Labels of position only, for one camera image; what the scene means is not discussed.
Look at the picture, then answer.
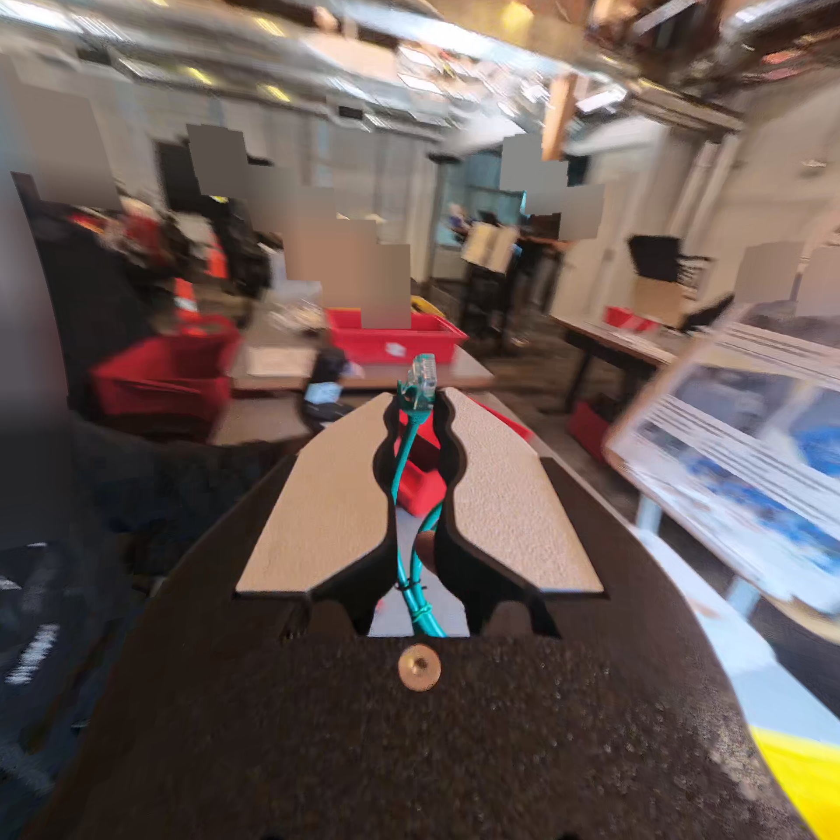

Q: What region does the small red box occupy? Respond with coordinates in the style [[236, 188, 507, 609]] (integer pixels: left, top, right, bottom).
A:
[[604, 305, 658, 333]]

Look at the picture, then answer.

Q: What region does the yellow plastic bin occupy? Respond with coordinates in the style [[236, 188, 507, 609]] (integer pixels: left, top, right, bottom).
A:
[[748, 725, 840, 840]]

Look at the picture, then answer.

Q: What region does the printed instruction sheet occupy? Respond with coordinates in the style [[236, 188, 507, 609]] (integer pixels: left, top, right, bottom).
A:
[[607, 305, 840, 618]]

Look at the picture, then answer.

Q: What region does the brown and black cardboard panel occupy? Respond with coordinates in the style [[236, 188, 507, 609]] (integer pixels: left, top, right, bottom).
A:
[[625, 234, 715, 326]]

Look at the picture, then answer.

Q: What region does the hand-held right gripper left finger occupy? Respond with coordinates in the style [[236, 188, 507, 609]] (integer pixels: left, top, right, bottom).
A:
[[235, 392, 398, 596]]

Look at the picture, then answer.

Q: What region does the white document stand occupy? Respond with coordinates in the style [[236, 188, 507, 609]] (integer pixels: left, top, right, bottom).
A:
[[633, 492, 763, 621]]

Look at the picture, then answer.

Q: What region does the green ethernet cable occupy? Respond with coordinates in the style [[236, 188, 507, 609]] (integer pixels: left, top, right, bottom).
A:
[[392, 353, 450, 639]]

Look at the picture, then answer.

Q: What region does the large red tote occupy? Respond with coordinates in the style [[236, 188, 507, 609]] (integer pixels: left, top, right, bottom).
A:
[[325, 307, 469, 366]]

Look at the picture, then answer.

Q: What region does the red plastic bin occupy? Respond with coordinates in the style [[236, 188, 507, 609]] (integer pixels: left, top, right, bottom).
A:
[[395, 395, 534, 517]]

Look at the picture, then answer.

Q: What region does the long wooden table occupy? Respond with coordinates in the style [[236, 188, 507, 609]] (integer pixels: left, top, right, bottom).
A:
[[550, 311, 693, 416]]

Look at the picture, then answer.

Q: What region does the grey work table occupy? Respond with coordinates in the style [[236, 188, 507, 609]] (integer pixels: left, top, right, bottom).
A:
[[226, 341, 494, 395]]

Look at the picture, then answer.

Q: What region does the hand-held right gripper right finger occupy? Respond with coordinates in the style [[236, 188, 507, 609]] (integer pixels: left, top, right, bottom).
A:
[[433, 387, 605, 595]]

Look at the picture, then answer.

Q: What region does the red storage crate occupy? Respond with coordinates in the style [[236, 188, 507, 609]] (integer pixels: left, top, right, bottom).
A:
[[91, 325, 242, 427]]

